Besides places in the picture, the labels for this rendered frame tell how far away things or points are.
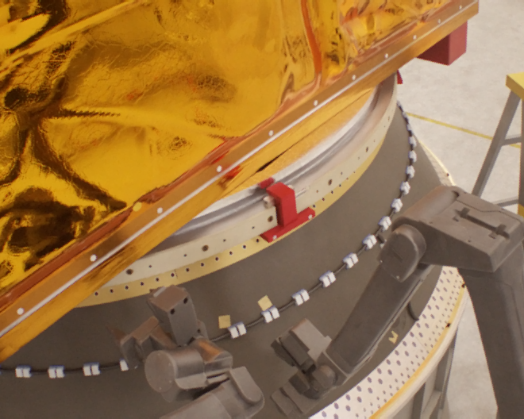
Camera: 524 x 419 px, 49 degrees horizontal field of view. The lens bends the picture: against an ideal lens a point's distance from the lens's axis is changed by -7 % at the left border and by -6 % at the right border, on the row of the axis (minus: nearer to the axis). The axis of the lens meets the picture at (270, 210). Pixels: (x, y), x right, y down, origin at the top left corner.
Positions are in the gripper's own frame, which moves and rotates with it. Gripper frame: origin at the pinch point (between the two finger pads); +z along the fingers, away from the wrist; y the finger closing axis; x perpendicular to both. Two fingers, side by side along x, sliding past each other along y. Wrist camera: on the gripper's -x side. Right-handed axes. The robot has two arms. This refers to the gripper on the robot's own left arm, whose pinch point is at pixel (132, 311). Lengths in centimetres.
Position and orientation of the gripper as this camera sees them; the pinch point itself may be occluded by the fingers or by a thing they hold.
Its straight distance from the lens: 99.6
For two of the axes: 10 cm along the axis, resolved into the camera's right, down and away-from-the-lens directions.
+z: -7.6, -3.3, 5.6
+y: -6.4, 5.1, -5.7
